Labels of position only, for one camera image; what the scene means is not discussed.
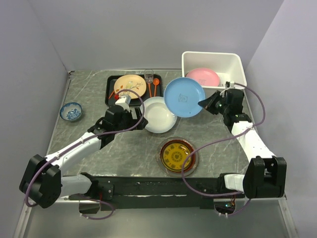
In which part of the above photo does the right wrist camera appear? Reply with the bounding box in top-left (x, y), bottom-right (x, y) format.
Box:
top-left (225, 81), bottom-right (235, 90)

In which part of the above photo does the clear drinking glass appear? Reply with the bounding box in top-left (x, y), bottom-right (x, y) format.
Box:
top-left (144, 69), bottom-right (154, 83)

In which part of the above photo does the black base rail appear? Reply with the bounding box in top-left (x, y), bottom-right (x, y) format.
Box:
top-left (69, 176), bottom-right (243, 209)

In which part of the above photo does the orange plastic spoon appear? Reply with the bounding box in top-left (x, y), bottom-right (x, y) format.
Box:
top-left (153, 78), bottom-right (160, 97)

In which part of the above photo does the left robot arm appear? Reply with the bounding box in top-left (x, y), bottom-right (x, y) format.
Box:
top-left (19, 105), bottom-right (148, 208)

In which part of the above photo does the white plastic bin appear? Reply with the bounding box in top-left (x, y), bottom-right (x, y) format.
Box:
top-left (182, 51), bottom-right (247, 92)

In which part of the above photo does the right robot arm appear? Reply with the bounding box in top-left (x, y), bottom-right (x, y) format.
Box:
top-left (198, 89), bottom-right (287, 199)

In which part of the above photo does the beige bird-pattern plate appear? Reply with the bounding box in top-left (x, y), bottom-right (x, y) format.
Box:
top-left (113, 74), bottom-right (147, 97)

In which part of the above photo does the pink plate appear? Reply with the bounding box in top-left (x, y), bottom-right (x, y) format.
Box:
top-left (186, 68), bottom-right (220, 87)

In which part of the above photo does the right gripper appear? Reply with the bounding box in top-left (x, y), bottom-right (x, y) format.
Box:
top-left (199, 90), bottom-right (230, 116)

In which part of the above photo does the yellow patterned plate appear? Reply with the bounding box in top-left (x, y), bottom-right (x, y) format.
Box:
top-left (161, 142), bottom-right (191, 173)

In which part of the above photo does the red-black lacquer plate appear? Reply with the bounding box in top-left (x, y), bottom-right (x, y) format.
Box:
top-left (160, 140), bottom-right (197, 174)

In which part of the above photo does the white scalloped plate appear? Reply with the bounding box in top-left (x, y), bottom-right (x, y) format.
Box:
top-left (140, 97), bottom-right (177, 133)

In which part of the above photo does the clear glass plate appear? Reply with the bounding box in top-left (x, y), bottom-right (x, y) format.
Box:
top-left (156, 136), bottom-right (199, 178)

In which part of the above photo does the black serving tray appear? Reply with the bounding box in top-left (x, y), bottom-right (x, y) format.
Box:
top-left (105, 74), bottom-right (164, 108)

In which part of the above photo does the light blue plate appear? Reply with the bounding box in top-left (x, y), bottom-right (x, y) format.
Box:
top-left (163, 77), bottom-right (206, 118)

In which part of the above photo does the blue white porcelain bowl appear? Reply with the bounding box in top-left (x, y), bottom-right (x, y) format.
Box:
top-left (59, 102), bottom-right (83, 122)

